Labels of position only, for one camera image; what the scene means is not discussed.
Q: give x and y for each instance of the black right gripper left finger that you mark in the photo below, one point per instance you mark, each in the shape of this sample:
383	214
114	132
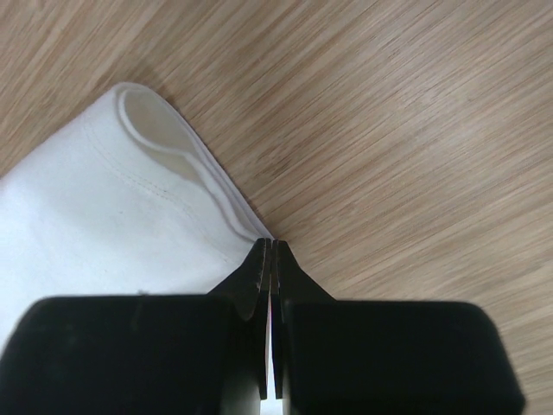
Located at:
145	354

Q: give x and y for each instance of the white t-shirt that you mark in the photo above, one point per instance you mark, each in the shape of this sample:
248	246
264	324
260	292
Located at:
124	199

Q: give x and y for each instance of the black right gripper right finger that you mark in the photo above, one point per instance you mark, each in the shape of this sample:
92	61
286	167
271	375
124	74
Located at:
334	356

